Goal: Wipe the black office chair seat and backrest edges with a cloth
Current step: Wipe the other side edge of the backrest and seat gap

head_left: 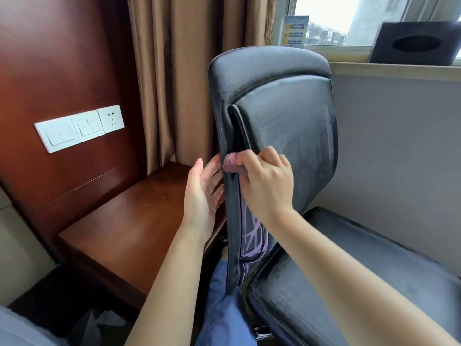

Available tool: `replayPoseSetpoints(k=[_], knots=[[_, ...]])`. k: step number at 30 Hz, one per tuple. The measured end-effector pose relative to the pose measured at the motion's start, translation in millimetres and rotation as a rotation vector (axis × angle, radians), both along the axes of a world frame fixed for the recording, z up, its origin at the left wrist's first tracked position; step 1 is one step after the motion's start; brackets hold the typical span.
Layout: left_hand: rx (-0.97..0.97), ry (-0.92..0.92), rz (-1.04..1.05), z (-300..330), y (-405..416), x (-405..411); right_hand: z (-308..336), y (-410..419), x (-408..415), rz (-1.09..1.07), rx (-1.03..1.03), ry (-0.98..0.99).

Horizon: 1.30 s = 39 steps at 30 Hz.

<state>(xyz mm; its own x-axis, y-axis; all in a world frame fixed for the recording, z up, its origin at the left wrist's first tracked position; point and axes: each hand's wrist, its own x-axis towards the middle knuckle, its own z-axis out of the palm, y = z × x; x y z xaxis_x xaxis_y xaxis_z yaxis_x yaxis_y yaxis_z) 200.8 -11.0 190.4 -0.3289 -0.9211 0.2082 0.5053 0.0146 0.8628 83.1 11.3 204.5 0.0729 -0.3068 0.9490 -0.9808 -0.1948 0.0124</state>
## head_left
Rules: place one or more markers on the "person's grey shirt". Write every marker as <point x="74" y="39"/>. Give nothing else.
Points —
<point x="25" y="329"/>

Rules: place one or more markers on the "pink purple cleaning cloth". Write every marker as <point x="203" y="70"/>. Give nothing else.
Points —
<point x="232" y="162"/>

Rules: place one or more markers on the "black tissue box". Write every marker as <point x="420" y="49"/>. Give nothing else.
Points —
<point x="414" y="43"/>

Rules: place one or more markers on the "person's right hand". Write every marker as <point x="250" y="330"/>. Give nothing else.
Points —
<point x="270" y="187"/>

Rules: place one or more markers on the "person's left thumb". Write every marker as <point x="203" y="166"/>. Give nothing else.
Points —
<point x="194" y="174"/>

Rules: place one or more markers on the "large white wall switch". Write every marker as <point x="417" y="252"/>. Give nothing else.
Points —
<point x="59" y="135"/>

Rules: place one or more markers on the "white window frame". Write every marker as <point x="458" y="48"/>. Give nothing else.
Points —
<point x="342" y="51"/>

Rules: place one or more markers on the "person's left forearm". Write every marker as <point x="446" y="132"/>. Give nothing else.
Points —
<point x="169" y="288"/>

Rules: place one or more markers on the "black plastic bag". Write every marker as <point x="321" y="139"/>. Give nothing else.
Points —
<point x="97" y="326"/>

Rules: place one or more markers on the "person's blue trouser leg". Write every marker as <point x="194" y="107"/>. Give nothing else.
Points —
<point x="225" y="306"/>

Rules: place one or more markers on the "person's right thumb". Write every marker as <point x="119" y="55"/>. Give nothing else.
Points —
<point x="245" y="185"/>

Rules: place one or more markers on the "brown wooden desk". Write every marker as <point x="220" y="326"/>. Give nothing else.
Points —
<point x="126" y="230"/>

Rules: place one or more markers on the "brown curtain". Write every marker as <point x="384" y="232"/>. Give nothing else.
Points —
<point x="173" y="68"/>

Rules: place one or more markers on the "grey window sill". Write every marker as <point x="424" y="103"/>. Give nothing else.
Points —
<point x="396" y="71"/>

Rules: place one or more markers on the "blue yellow standing card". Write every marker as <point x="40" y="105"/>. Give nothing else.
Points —
<point x="293" y="32"/>

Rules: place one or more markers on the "black leather office chair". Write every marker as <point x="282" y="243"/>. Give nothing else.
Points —
<point x="288" y="115"/>

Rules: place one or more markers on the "white wall socket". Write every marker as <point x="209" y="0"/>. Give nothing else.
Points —
<point x="111" y="118"/>

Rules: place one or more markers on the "person's left hand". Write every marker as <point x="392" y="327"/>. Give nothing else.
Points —
<point x="198" y="201"/>

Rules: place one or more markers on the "small white wall switch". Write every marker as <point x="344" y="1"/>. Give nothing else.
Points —
<point x="88" y="126"/>

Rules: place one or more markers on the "person's right forearm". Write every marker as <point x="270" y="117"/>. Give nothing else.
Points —
<point x="353" y="284"/>

